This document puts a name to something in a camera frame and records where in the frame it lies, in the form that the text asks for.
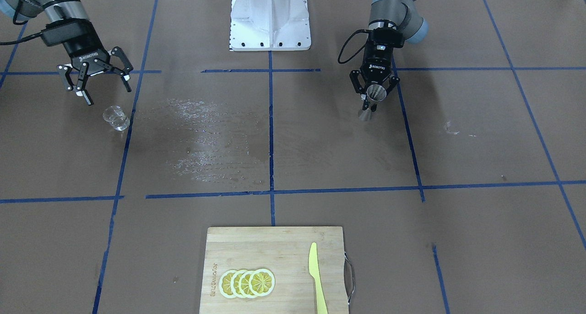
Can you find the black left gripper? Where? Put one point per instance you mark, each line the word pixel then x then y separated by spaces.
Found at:
pixel 377 59

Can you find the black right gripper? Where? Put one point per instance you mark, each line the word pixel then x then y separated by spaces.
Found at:
pixel 84 47

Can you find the steel jigger measuring cup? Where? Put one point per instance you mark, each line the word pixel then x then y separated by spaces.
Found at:
pixel 374 94

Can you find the small glass beaker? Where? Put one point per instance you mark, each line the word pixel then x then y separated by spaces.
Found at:
pixel 115 116

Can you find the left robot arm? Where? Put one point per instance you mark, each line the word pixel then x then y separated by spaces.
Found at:
pixel 392 23

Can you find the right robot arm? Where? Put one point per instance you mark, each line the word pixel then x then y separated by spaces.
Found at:
pixel 21 11

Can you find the bamboo cutting board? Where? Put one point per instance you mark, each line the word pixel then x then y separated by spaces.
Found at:
pixel 285 252

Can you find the yellow plastic knife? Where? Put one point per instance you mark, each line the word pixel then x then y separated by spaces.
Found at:
pixel 314 271

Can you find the front lemon slice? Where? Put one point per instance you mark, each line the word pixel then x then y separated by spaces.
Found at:
pixel 262 282

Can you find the lemon slice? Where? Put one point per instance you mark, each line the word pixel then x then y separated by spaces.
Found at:
pixel 226 284
pixel 235 283
pixel 262 282
pixel 244 285

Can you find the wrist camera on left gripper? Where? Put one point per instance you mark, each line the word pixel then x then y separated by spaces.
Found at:
pixel 387 37

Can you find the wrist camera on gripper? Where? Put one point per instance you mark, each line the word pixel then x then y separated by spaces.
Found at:
pixel 66 30
pixel 387 37

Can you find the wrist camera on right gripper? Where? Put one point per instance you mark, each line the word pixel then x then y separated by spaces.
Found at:
pixel 66 30

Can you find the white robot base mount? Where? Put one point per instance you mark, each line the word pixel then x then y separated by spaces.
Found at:
pixel 269 25

